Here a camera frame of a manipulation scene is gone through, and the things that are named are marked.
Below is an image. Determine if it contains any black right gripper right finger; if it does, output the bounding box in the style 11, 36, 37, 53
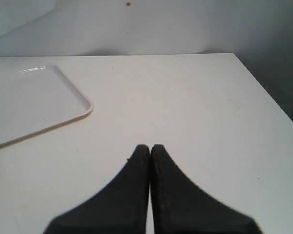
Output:
150, 144, 262, 234

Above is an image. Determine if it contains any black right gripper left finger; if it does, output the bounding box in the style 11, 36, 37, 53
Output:
45, 144, 150, 234

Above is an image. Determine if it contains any white rectangular plastic tray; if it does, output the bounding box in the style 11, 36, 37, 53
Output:
0, 65, 94, 148

